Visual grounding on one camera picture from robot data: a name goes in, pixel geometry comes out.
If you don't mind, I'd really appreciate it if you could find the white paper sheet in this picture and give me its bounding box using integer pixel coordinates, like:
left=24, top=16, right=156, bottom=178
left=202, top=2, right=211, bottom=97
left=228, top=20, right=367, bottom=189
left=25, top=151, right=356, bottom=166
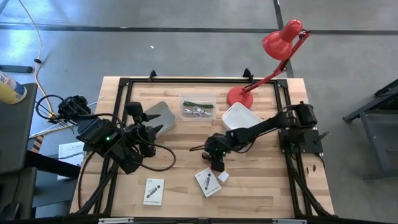
left=58, top=141, right=85, bottom=181

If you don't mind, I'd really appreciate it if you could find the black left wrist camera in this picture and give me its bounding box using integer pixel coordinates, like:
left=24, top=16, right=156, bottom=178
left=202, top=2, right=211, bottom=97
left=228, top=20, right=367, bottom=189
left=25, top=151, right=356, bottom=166
left=125, top=101, right=144, bottom=118

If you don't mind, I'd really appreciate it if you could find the white floor cable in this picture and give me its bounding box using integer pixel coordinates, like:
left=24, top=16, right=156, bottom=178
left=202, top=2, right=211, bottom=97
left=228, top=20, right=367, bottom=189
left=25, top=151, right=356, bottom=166
left=29, top=123, right=78, bottom=139

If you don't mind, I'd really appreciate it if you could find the clear plastic bin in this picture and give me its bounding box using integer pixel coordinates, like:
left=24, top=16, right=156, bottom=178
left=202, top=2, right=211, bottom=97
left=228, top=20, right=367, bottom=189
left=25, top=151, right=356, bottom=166
left=178, top=93, right=217, bottom=122

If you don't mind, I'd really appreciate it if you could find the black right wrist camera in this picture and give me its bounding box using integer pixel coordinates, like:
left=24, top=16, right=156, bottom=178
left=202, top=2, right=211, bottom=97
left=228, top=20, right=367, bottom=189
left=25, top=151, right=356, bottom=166
left=211, top=158, right=226, bottom=174

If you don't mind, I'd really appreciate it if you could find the red desk lamp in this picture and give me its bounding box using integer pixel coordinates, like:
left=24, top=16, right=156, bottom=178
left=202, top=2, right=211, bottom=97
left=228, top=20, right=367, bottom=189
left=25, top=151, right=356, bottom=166
left=226, top=18, right=312, bottom=109

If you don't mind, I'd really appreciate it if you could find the green cable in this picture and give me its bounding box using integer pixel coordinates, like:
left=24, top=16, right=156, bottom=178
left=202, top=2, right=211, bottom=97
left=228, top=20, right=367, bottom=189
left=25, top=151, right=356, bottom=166
left=182, top=100, right=215, bottom=109

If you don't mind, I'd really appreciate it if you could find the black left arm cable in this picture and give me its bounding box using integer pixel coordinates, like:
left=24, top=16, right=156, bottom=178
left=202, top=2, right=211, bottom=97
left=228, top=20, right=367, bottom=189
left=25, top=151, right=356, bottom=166
left=135, top=130, right=177, bottom=172

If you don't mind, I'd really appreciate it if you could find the silver aluminium extrusion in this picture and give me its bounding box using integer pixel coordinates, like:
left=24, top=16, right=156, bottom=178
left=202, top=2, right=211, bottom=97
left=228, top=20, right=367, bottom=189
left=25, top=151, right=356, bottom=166
left=98, top=217, right=134, bottom=224
left=272, top=218, right=308, bottom=224

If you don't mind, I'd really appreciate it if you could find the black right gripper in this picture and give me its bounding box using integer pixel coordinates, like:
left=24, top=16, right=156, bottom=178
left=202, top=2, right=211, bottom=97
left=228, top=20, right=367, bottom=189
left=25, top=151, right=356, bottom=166
left=188, top=133, right=231, bottom=161

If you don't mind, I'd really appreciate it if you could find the black metal table frame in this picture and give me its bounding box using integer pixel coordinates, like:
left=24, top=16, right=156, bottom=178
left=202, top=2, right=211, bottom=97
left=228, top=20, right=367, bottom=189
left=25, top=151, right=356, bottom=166
left=68, top=67, right=336, bottom=224

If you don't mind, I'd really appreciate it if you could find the grey plastic bin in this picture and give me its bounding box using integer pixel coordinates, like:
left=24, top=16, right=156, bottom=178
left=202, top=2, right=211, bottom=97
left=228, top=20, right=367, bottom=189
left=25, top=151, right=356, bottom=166
left=143, top=101, right=177, bottom=139

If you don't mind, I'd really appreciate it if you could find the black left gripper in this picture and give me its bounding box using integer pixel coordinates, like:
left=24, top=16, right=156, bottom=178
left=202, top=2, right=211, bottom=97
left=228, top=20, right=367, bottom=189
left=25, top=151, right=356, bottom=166
left=123, top=113, right=164, bottom=158

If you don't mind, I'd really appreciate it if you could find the black floor bar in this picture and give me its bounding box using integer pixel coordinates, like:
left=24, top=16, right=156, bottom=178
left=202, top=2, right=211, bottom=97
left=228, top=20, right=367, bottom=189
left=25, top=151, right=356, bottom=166
left=0, top=64, right=34, bottom=74

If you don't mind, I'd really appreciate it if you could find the white plastic bin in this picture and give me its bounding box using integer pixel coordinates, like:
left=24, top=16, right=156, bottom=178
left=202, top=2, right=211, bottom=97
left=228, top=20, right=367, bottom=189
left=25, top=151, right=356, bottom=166
left=221, top=101, right=265, bottom=131

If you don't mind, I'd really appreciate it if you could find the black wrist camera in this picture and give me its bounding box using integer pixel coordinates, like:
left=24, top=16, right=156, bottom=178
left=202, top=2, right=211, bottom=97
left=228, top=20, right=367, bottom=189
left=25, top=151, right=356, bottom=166
left=125, top=101, right=144, bottom=118
left=211, top=158, right=226, bottom=174

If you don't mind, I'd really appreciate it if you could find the yellow black striped block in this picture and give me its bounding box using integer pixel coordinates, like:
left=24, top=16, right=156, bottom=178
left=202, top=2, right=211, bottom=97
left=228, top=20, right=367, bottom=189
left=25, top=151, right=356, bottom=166
left=30, top=135, right=44, bottom=153

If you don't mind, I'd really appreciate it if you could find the dark metal side table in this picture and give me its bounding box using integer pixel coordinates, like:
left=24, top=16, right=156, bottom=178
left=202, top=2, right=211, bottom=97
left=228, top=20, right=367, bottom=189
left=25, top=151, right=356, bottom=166
left=343, top=79, right=398, bottom=182

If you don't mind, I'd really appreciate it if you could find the dark grey cart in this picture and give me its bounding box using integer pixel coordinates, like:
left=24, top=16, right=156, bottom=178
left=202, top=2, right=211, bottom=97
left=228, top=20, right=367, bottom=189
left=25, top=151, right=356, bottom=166
left=0, top=82, right=81, bottom=224

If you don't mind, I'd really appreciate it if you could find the yellow blue wipes canister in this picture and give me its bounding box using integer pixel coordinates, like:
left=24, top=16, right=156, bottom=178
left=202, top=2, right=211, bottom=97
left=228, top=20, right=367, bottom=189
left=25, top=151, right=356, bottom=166
left=0, top=70, right=28, bottom=105

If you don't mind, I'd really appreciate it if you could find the yellow cable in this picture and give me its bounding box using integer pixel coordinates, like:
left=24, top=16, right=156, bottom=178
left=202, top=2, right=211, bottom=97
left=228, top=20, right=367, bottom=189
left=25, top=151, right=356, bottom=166
left=17, top=0, right=57, bottom=122

